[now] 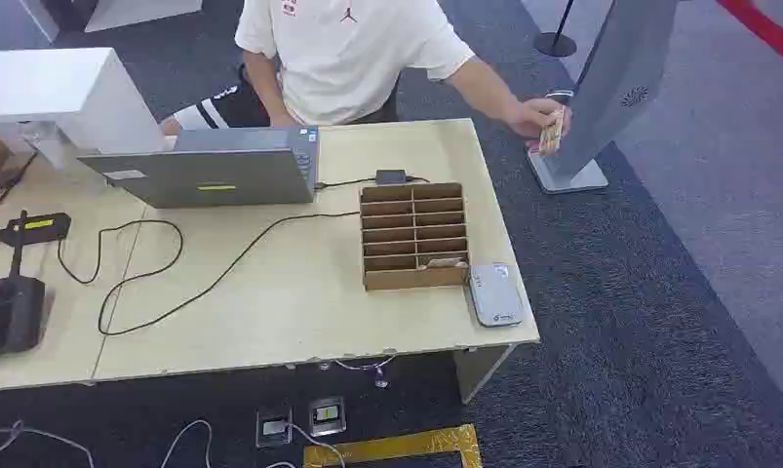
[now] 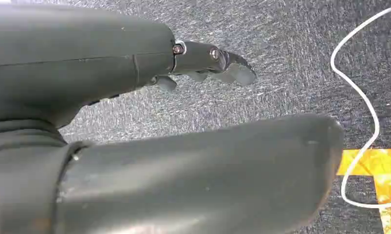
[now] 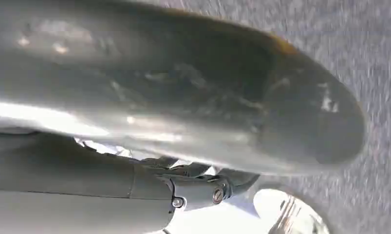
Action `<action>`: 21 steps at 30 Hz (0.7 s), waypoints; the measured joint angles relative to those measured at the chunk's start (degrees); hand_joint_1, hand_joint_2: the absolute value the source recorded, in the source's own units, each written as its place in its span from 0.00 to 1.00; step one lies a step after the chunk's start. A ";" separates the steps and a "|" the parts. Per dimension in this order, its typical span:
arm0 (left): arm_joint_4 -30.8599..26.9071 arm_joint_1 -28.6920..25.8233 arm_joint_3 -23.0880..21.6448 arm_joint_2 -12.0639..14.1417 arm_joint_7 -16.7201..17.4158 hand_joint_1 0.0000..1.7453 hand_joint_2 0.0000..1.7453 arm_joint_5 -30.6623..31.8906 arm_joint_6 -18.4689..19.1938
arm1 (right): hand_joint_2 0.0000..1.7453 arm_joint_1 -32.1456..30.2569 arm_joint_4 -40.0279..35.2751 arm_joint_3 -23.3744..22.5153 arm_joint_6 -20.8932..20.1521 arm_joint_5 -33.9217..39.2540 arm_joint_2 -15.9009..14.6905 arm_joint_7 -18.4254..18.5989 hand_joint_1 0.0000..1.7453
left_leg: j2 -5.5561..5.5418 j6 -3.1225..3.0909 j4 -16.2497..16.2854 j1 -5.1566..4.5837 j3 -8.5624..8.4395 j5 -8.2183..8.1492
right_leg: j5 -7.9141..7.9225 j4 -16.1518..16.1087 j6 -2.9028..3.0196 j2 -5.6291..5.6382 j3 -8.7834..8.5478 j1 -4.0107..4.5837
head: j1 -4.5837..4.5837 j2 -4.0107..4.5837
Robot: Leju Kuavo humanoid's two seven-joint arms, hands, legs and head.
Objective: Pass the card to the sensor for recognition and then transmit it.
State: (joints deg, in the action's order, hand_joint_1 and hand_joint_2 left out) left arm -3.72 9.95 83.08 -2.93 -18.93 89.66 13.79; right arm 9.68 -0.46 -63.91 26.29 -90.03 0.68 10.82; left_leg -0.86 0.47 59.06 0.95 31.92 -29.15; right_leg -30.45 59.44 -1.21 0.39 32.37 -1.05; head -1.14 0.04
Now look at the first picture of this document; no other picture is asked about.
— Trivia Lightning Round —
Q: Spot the wooden card box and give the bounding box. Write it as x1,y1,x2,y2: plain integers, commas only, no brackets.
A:
358,181,472,292

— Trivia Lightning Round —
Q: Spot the black stanchion post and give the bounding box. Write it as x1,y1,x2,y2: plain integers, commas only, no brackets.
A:
531,0,579,59

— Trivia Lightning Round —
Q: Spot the dark floor socket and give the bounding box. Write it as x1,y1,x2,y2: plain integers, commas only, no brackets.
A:
254,406,294,450

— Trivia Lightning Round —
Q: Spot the long white floor cable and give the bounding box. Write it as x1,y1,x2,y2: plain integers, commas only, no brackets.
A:
0,418,97,468

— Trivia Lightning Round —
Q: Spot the white cabinet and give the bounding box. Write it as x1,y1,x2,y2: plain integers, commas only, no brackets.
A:
19,0,204,34

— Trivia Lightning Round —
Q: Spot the red barrier belt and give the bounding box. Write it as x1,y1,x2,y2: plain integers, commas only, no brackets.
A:
715,0,783,76

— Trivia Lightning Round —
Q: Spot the grey laptop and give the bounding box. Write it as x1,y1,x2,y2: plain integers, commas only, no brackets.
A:
77,125,321,210

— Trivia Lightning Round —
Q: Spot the black cable bundle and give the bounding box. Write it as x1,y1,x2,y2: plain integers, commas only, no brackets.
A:
0,152,39,215

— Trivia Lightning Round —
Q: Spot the looped white floor cable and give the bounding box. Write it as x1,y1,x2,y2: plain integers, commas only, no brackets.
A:
159,418,214,468

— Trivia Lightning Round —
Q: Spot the person's left hand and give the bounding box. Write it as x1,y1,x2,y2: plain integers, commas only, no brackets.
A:
505,97,571,140

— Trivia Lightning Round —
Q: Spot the black scanner stand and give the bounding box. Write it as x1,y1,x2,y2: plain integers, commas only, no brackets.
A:
0,210,48,359

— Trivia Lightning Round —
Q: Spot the yellow floor tape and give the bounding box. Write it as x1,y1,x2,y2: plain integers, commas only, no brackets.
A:
301,422,484,468

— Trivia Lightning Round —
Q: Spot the white counter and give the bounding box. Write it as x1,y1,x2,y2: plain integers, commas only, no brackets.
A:
0,47,174,174

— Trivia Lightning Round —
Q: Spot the person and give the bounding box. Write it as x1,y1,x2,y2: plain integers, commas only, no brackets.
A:
160,0,571,140

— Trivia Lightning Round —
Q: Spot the grey card reader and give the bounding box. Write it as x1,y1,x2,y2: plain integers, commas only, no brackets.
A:
465,261,526,330

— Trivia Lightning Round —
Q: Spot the thin black adapter cable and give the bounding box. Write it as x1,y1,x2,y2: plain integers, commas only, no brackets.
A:
313,174,432,193

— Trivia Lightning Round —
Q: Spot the pale desk leg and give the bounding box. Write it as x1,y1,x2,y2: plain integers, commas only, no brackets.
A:
451,343,517,407

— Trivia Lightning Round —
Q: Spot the silver floor socket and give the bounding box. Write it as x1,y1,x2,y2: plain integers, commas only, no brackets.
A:
307,395,348,439

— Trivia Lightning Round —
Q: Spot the grey kiosk stand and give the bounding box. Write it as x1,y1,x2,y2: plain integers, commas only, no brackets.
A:
527,0,681,196

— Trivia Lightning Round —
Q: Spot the long black cable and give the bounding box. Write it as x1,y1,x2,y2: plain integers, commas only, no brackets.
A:
56,210,362,337

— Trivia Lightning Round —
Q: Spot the white socket cable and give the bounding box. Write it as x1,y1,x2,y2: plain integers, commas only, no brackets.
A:
264,422,348,468

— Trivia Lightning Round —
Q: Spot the white cable under desk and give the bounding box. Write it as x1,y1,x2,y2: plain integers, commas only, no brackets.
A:
318,354,398,389

